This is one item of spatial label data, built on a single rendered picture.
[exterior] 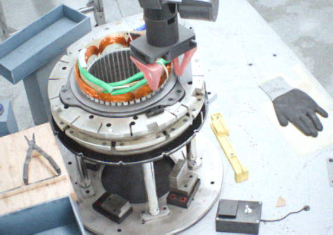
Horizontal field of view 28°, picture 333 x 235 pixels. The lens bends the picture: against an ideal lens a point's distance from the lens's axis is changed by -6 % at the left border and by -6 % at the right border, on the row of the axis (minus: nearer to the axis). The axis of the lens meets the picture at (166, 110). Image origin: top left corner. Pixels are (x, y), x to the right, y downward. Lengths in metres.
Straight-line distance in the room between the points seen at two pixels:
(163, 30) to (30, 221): 0.43
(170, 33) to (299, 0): 2.40
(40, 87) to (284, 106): 0.61
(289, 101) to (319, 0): 1.84
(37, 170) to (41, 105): 0.42
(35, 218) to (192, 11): 0.47
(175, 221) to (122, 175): 0.20
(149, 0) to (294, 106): 0.75
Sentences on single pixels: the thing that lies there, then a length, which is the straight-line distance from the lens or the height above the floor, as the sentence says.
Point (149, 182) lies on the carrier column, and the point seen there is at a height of 0.92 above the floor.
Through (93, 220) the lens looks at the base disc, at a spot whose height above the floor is 0.80.
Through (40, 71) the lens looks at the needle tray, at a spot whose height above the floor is 0.99.
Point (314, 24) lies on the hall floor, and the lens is 3.40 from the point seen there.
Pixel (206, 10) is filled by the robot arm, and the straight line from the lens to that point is 1.14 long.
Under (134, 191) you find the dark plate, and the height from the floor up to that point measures 0.78.
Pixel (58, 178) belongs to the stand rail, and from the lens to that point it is 1.28.
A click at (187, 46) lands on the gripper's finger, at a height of 1.25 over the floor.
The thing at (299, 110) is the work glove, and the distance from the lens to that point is 1.77.
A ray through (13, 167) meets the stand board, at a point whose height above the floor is 1.07.
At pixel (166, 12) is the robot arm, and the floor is 1.33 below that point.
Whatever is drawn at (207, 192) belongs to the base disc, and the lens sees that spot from 1.58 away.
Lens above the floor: 2.02
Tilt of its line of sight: 43 degrees down
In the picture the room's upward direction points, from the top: 6 degrees counter-clockwise
